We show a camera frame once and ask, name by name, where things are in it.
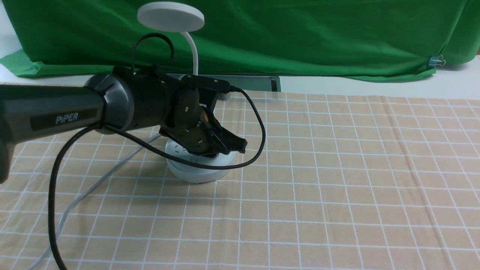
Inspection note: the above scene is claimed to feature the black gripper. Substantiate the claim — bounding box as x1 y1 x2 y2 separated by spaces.
159 88 248 157

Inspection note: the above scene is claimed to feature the white desk lamp with sockets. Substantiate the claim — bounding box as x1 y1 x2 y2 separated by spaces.
137 1 236 183

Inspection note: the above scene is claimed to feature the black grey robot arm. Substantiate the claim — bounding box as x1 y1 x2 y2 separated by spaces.
0 67 247 183

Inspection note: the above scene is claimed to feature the checkered beige tablecloth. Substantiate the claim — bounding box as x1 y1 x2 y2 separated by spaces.
0 82 480 270

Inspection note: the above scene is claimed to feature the green backdrop cloth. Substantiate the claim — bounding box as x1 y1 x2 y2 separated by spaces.
1 0 480 82

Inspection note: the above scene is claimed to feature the blue binder clip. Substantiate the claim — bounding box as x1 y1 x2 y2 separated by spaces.
427 55 446 69

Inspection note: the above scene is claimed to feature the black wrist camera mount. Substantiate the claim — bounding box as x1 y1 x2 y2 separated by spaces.
180 75 231 101

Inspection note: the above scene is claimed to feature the black camera cable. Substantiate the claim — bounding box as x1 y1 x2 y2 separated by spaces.
48 33 266 270

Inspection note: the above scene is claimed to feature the grey lamp power cable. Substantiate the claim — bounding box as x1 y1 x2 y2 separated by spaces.
25 134 162 270

